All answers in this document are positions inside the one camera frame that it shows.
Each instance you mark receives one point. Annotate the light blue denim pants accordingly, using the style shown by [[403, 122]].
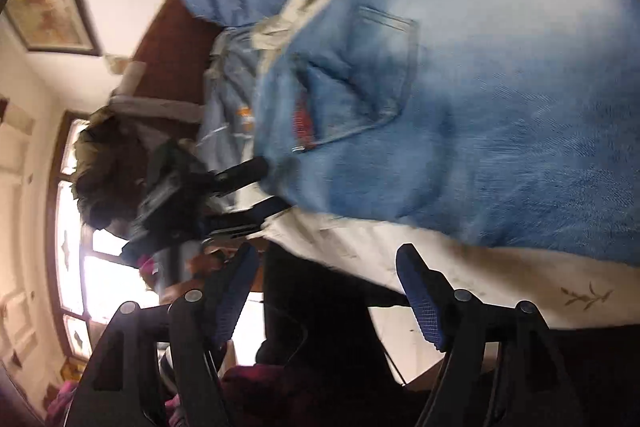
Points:
[[500, 107]]

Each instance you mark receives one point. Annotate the magenta cloth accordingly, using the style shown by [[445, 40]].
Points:
[[250, 384]]

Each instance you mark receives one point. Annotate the dark cloth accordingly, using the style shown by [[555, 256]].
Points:
[[320, 307]]

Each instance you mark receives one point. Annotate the grey star-print bedsheet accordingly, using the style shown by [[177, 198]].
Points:
[[227, 92]]

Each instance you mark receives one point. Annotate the cream leaf-print blanket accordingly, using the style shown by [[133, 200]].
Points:
[[475, 272]]

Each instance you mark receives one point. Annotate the wooden frame window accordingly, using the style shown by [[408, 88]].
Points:
[[70, 257]]

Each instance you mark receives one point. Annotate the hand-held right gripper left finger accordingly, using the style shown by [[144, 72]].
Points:
[[234, 294]]

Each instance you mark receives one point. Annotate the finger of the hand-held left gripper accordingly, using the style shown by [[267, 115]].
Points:
[[242, 172], [250, 218]]

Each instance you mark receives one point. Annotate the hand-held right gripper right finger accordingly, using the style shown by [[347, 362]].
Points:
[[421, 302]]

